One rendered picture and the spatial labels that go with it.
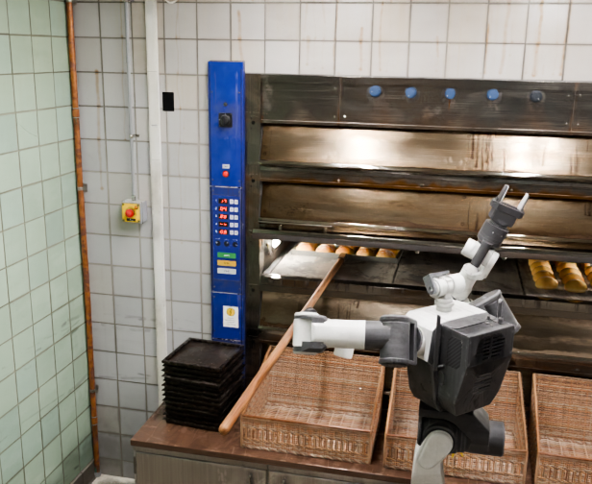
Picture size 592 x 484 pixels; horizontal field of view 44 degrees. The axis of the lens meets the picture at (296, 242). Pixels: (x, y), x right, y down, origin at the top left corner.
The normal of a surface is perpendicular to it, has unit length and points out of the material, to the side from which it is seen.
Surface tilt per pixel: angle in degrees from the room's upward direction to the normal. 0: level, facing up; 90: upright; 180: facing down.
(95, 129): 90
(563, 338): 70
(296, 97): 90
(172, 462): 91
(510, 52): 90
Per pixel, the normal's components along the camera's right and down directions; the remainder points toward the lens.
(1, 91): 0.98, 0.07
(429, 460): -0.21, 0.25
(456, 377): -0.84, 0.13
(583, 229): -0.20, -0.10
